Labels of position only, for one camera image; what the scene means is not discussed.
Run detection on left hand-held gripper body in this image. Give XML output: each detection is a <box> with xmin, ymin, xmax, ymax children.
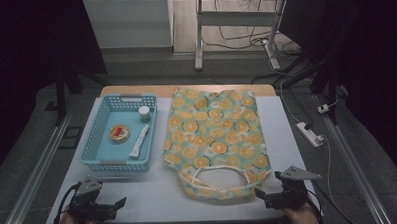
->
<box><xmin>67</xmin><ymin>175</ymin><xmax>119</xmax><ymax>224</ymax></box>

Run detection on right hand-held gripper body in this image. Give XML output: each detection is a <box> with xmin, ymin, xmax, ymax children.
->
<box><xmin>263</xmin><ymin>164</ymin><xmax>323</xmax><ymax>212</ymax></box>

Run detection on blue plastic basket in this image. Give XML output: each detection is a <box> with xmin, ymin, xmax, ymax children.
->
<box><xmin>78</xmin><ymin>91</ymin><xmax>162</xmax><ymax>174</ymax></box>

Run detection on orange print fabric bag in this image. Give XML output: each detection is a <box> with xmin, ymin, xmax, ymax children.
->
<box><xmin>161</xmin><ymin>84</ymin><xmax>274</xmax><ymax>202</ymax></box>

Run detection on small jar with white lid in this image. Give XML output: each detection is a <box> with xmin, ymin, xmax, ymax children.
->
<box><xmin>137</xmin><ymin>105</ymin><xmax>152</xmax><ymax>124</ymax></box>

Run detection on person's right hand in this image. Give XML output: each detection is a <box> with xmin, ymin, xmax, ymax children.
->
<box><xmin>282</xmin><ymin>192</ymin><xmax>322</xmax><ymax>224</ymax></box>

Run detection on white table mat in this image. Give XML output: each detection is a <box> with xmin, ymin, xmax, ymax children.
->
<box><xmin>41</xmin><ymin>90</ymin><xmax>324</xmax><ymax>224</ymax></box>

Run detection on white power strip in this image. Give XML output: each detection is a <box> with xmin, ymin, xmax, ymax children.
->
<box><xmin>295</xmin><ymin>121</ymin><xmax>326</xmax><ymax>150</ymax></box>

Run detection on small white adapter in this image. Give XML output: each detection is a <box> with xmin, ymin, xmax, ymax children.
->
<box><xmin>316</xmin><ymin>102</ymin><xmax>332</xmax><ymax>115</ymax></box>

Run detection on black metal stand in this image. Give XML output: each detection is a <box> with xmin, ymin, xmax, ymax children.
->
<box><xmin>53</xmin><ymin>68</ymin><xmax>69</xmax><ymax>127</ymax></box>
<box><xmin>309</xmin><ymin>53</ymin><xmax>342</xmax><ymax>126</ymax></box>

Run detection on white cabinet panel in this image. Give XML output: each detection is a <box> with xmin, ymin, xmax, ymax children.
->
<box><xmin>83</xmin><ymin>0</ymin><xmax>176</xmax><ymax>51</ymax></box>

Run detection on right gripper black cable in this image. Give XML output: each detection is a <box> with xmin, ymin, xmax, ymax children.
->
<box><xmin>305</xmin><ymin>191</ymin><xmax>324</xmax><ymax>224</ymax></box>

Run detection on thin white cable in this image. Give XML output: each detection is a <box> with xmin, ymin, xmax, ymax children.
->
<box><xmin>320</xmin><ymin>133</ymin><xmax>359</xmax><ymax>224</ymax></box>

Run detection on metal floor rail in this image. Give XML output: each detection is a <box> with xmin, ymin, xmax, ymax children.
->
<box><xmin>0</xmin><ymin>105</ymin><xmax>78</xmax><ymax>224</ymax></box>
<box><xmin>314</xmin><ymin>91</ymin><xmax>394</xmax><ymax>224</ymax></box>

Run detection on black floor frame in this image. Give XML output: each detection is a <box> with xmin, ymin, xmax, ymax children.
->
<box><xmin>58</xmin><ymin>125</ymin><xmax>86</xmax><ymax>151</ymax></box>

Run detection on black power cable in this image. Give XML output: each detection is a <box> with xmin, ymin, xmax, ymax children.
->
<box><xmin>271</xmin><ymin>54</ymin><xmax>316</xmax><ymax>132</ymax></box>

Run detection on white cable with adapter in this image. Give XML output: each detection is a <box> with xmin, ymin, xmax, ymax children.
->
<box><xmin>268</xmin><ymin>52</ymin><xmax>303</xmax><ymax>126</ymax></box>

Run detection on black floor cables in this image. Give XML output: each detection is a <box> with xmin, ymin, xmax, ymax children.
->
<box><xmin>200</xmin><ymin>0</ymin><xmax>302</xmax><ymax>61</ymax></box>

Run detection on white desk frame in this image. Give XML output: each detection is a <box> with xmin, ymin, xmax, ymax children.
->
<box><xmin>192</xmin><ymin>0</ymin><xmax>290</xmax><ymax>73</ymax></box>

